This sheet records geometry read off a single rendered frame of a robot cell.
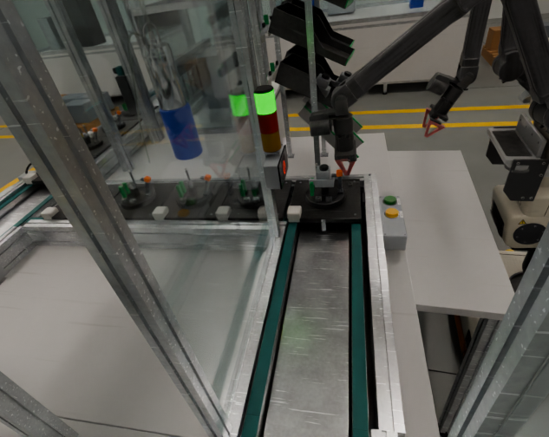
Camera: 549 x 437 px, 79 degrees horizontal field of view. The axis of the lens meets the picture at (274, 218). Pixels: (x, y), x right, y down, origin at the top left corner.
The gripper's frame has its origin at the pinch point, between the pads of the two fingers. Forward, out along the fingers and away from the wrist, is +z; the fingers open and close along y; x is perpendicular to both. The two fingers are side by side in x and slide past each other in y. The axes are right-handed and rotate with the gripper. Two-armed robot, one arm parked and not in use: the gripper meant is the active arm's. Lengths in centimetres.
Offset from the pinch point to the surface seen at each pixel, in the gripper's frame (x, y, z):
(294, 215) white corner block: -17.4, 12.0, 7.3
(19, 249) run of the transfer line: -125, 22, 9
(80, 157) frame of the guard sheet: -19, 76, -49
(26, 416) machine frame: -60, 80, 0
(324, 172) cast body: -6.9, 2.2, -2.3
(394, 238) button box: 12.9, 19.3, 12.3
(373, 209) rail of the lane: 7.8, 5.1, 11.8
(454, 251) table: 31.5, 15.1, 22.8
